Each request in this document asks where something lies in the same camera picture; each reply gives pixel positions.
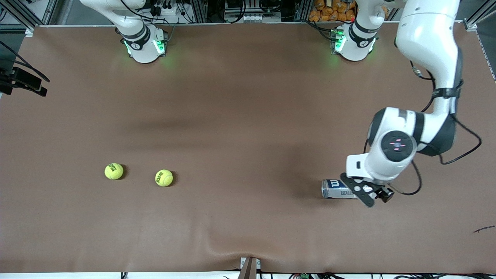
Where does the silver blue tennis ball can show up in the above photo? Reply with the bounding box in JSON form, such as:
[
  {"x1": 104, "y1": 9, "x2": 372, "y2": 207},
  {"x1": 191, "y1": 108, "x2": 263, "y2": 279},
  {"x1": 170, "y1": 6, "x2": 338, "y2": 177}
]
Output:
[{"x1": 321, "y1": 179, "x2": 359, "y2": 200}]

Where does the yellow tennis ball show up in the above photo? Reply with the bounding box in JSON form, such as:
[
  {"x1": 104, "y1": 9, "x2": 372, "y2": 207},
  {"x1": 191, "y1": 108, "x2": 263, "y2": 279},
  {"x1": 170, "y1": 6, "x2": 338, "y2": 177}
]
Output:
[
  {"x1": 104, "y1": 163, "x2": 124, "y2": 181},
  {"x1": 155, "y1": 169, "x2": 174, "y2": 187}
]

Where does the brown table mat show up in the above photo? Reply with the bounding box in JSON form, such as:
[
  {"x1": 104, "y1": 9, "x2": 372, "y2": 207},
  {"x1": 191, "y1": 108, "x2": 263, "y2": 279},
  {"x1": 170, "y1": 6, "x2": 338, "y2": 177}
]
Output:
[{"x1": 0, "y1": 21, "x2": 496, "y2": 274}]

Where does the white power strip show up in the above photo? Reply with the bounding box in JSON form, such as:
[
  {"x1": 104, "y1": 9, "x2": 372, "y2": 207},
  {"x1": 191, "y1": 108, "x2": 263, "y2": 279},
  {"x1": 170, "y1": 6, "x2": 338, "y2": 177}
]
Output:
[{"x1": 149, "y1": 2, "x2": 183, "y2": 18}]

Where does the orange round items pile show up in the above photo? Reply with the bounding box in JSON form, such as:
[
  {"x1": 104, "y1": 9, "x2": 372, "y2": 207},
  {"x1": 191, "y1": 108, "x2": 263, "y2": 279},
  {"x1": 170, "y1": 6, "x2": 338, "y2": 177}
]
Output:
[{"x1": 309, "y1": 0, "x2": 357, "y2": 22}]

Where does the white terminal block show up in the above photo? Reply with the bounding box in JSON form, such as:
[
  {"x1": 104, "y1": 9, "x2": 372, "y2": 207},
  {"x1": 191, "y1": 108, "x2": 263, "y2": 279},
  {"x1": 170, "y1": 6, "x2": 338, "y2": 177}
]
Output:
[{"x1": 226, "y1": 13, "x2": 269, "y2": 23}]

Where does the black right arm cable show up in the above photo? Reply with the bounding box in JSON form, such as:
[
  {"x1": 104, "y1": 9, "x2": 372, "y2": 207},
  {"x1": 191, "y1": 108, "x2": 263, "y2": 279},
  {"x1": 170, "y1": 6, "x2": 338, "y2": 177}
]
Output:
[{"x1": 0, "y1": 40, "x2": 51, "y2": 83}]

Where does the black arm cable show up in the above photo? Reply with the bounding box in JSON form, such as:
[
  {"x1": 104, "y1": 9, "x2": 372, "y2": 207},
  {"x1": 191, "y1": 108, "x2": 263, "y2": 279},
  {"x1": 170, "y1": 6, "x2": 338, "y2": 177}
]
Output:
[
  {"x1": 364, "y1": 58, "x2": 482, "y2": 196},
  {"x1": 0, "y1": 40, "x2": 51, "y2": 83}
]

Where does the aluminium frame profile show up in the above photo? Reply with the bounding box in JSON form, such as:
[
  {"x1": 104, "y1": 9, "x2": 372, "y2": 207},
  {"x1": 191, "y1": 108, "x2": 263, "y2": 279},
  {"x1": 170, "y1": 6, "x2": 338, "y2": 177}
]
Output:
[
  {"x1": 463, "y1": 0, "x2": 496, "y2": 31},
  {"x1": 186, "y1": 0, "x2": 208, "y2": 23},
  {"x1": 294, "y1": 0, "x2": 312, "y2": 22},
  {"x1": 0, "y1": 0, "x2": 35, "y2": 33}
]

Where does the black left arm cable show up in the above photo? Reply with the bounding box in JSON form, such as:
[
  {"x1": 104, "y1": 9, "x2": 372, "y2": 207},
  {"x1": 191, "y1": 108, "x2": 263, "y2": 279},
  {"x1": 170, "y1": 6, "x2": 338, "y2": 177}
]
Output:
[{"x1": 364, "y1": 58, "x2": 482, "y2": 196}]

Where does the grey table clamp bracket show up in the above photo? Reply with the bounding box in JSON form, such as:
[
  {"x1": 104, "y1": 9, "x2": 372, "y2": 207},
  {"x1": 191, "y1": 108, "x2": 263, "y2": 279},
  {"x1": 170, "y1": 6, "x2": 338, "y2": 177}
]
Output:
[{"x1": 239, "y1": 257, "x2": 261, "y2": 279}]

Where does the black base cable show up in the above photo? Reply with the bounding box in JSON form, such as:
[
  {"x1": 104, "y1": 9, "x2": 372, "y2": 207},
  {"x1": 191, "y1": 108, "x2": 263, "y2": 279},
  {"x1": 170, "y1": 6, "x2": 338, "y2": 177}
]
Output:
[{"x1": 304, "y1": 19, "x2": 336, "y2": 41}]

